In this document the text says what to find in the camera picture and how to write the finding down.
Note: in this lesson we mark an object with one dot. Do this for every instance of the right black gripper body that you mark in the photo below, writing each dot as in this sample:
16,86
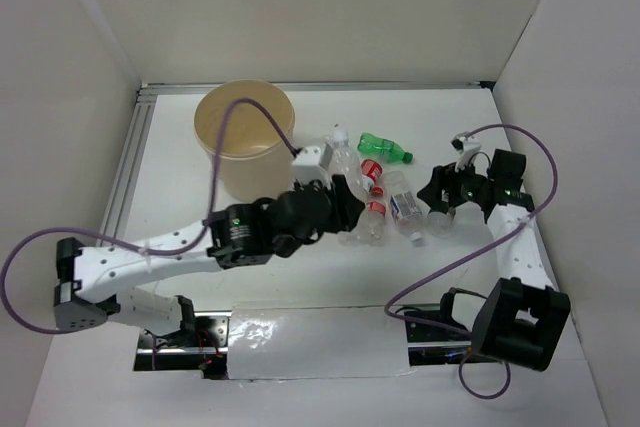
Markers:
467,185

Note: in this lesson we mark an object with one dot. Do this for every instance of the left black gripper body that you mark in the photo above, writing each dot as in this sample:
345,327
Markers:
286,248

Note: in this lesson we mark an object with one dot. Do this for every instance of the small red label bottle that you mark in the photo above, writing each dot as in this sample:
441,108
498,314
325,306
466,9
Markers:
372,222

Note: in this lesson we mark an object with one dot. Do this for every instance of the black label clear bottle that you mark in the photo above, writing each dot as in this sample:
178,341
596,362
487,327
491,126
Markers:
440,224

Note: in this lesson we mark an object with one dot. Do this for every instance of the blue label water bottle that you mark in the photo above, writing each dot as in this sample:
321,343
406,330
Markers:
402,205

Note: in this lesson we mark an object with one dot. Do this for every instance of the clear crushed bottle white cap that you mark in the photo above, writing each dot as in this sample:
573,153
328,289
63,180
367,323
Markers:
358,237

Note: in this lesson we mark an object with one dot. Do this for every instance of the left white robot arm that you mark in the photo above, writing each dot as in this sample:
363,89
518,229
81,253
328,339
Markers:
100,284

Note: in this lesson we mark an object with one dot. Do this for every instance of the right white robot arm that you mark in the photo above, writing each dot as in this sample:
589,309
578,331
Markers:
523,318

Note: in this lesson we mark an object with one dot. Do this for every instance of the beige round bin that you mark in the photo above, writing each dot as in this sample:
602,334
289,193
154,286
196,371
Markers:
255,162

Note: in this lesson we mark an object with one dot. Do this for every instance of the red label bottle red cap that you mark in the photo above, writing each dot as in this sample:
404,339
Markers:
371,173

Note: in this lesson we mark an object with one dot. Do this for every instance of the slim clear bottle blue cap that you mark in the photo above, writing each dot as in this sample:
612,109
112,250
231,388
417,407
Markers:
345,161

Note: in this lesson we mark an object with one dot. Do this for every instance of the green plastic bottle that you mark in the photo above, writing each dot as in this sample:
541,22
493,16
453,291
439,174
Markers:
383,149

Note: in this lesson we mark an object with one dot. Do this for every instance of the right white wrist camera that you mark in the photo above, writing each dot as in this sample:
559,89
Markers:
467,147

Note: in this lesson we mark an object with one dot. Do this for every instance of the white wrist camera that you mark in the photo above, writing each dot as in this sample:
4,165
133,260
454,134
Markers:
467,147
312,164

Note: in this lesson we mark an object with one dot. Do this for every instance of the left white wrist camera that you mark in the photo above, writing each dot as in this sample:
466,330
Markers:
312,164

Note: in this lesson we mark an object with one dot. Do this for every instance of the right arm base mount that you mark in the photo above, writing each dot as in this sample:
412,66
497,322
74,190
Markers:
442,339

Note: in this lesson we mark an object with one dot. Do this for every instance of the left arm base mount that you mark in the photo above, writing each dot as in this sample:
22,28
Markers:
200,344

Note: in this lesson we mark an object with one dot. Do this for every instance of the aluminium frame rail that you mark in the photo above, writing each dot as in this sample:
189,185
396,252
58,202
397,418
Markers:
163,177

